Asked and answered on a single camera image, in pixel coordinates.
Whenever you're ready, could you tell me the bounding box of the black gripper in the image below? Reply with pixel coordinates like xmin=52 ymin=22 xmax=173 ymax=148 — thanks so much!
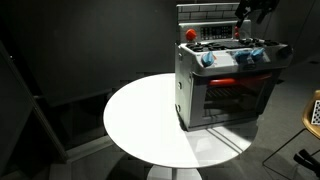
xmin=235 ymin=0 xmax=280 ymax=28

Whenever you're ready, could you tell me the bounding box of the left blue stove knob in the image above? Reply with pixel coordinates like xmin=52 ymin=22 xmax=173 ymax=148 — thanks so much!
xmin=201 ymin=51 xmax=214 ymax=67

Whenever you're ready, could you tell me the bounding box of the grey toy stove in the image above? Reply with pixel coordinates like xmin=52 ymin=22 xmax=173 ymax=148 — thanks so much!
xmin=175 ymin=1 xmax=292 ymax=131

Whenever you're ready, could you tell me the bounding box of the yellow chair with checkerboard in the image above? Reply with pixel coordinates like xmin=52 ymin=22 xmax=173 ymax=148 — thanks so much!
xmin=262 ymin=89 xmax=320 ymax=177

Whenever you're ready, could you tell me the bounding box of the round white table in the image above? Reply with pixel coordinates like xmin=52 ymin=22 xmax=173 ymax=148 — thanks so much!
xmin=103 ymin=73 xmax=258 ymax=180

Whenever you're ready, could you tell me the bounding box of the black clamp on floor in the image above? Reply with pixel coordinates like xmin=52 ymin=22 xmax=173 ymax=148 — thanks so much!
xmin=293 ymin=149 xmax=320 ymax=178

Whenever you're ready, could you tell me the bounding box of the orange oven door handle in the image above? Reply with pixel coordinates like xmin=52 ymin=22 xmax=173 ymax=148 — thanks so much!
xmin=208 ymin=73 xmax=272 ymax=86

